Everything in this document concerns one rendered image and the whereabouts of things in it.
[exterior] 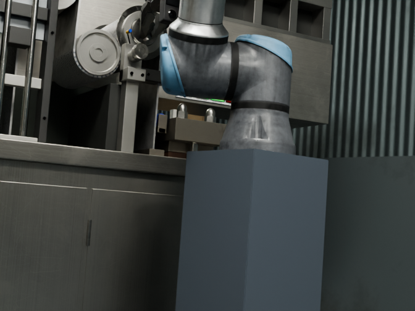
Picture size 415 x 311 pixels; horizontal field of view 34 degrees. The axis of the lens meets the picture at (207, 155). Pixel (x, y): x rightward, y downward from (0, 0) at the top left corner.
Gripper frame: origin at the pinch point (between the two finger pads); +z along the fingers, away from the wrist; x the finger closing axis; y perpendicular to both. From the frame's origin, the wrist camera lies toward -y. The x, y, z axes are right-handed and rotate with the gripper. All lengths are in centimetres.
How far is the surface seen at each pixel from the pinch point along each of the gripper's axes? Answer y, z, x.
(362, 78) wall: 79, 54, -153
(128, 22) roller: 4.9, 0.1, 4.4
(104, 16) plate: 34.0, 19.5, -0.2
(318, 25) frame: 47, 13, -85
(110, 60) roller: -2.6, 7.8, 8.1
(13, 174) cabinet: -45, 9, 36
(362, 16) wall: 104, 35, -153
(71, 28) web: 5.6, 5.9, 18.1
